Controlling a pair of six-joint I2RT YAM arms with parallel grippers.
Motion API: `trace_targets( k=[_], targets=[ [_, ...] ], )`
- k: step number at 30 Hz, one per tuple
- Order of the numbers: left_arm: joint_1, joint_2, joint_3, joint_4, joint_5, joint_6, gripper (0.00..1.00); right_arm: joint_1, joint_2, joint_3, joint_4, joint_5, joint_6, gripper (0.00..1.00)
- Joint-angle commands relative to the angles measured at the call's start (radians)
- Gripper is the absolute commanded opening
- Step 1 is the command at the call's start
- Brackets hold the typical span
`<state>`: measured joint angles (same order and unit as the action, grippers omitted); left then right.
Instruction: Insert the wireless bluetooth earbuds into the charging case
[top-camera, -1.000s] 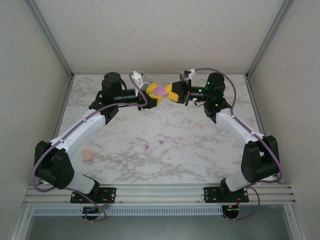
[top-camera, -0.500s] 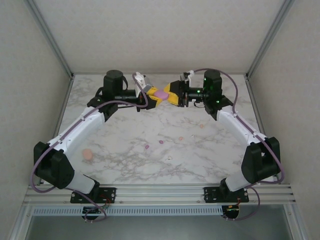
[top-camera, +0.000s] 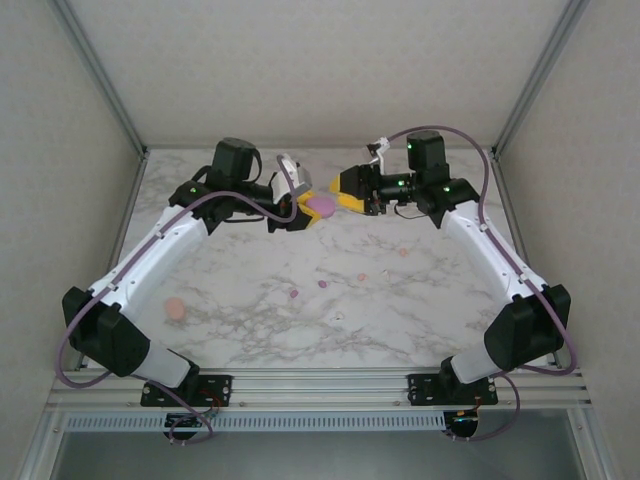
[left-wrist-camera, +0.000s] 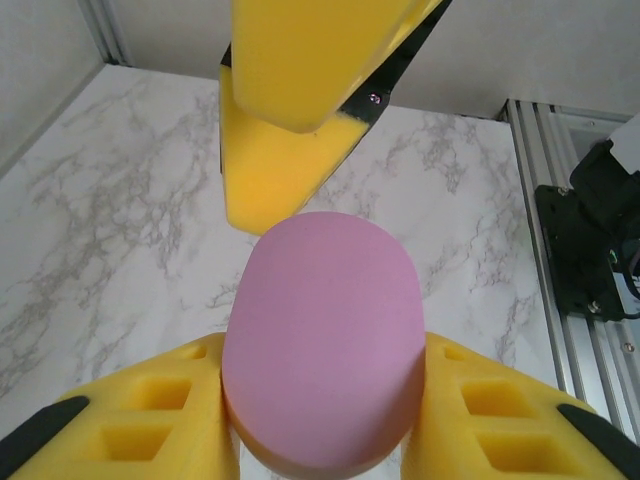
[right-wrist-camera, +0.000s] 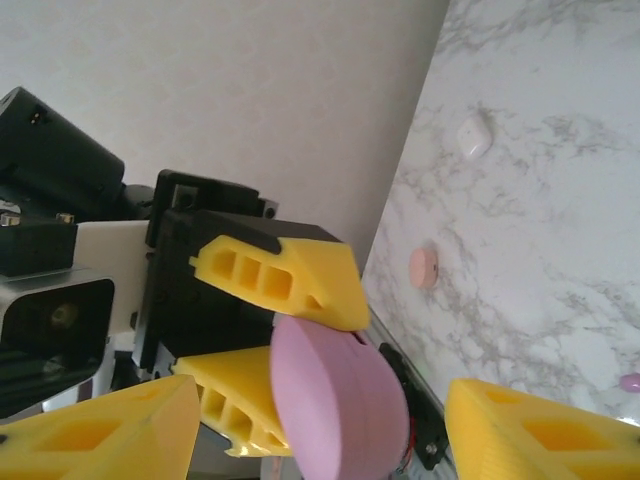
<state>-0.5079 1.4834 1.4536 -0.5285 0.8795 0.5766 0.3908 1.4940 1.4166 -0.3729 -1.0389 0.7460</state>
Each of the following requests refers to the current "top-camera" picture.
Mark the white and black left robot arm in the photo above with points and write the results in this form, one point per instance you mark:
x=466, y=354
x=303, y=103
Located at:
x=150, y=260

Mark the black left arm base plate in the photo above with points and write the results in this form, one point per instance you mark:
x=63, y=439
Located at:
x=220, y=387

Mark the wide grooved aluminium rail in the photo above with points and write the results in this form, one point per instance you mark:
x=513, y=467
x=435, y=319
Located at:
x=320, y=387

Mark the purple earbud charging case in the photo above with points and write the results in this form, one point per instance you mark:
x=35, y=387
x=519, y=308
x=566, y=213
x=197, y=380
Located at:
x=321, y=206

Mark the aluminium panel frame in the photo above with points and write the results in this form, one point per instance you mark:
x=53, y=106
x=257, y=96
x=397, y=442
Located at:
x=39, y=460

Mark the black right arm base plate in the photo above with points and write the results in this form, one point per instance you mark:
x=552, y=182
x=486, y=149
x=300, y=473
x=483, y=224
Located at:
x=422, y=387

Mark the black controller board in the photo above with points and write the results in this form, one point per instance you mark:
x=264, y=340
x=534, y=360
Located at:
x=462, y=425
x=182, y=422

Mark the aluminium frame post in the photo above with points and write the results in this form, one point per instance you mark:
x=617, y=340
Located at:
x=539, y=75
x=103, y=75

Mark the pink earbud charging case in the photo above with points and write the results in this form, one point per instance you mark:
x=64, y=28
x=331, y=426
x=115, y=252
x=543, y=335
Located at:
x=175, y=308

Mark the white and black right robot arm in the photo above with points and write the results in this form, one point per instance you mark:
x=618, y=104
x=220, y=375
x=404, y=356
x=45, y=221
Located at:
x=480, y=250

